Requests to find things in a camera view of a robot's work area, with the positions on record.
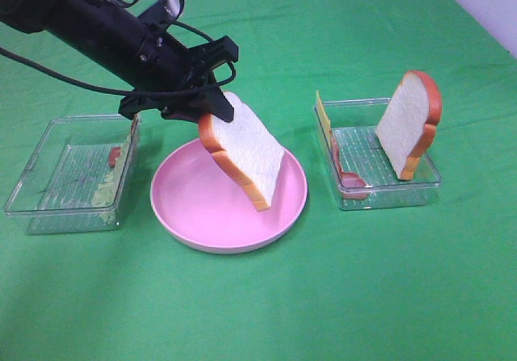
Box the right clear plastic container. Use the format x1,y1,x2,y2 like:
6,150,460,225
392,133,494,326
314,98,441,211

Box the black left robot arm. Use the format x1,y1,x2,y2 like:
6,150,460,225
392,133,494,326
1,0,239,122

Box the left clear plastic container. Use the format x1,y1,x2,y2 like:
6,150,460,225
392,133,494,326
4,115,141,235

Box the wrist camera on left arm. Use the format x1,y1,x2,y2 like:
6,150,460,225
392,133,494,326
134,0,185,29

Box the yellow cheese slice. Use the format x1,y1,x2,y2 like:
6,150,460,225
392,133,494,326
315,90,332,145

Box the green lettuce leaf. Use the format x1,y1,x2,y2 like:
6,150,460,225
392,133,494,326
90,136,130,208

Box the toast bread slice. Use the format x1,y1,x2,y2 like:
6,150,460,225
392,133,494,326
375,70,443,180
199,91,284,211

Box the clear plastic container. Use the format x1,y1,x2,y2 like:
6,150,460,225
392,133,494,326
314,98,441,211
4,115,141,235

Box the bacon strip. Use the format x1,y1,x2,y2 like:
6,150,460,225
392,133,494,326
108,113,140,168
330,135,369,200

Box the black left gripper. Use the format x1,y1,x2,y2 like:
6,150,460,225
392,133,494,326
118,15,240,126

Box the pink round plate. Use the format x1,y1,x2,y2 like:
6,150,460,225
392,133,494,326
150,139,308,254

